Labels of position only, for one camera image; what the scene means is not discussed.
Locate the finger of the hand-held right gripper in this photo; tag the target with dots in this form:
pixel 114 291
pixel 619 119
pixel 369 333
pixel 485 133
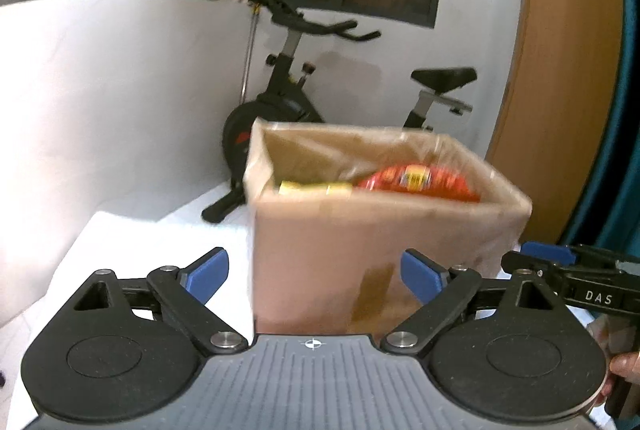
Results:
pixel 525 262
pixel 547 251

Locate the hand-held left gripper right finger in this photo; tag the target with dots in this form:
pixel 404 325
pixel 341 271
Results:
pixel 420 275

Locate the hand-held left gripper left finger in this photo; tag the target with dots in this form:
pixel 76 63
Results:
pixel 210 272

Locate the orange snack bag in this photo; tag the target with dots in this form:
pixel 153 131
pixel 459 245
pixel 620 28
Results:
pixel 415 182

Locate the brown cardboard box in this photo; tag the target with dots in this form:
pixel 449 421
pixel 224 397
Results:
pixel 310 250

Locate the yellow snack bag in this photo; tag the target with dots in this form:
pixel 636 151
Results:
pixel 315 188

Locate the person's right hand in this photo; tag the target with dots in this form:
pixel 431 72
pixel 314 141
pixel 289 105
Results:
pixel 627 365

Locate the checked bed sheet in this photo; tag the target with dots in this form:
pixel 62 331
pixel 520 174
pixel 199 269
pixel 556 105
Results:
pixel 125 240

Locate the teal curtain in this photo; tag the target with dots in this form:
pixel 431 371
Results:
pixel 622 135

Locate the wooden panel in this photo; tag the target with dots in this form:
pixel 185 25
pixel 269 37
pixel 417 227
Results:
pixel 555 85

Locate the black exercise bike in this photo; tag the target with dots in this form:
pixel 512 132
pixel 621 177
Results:
pixel 285 110

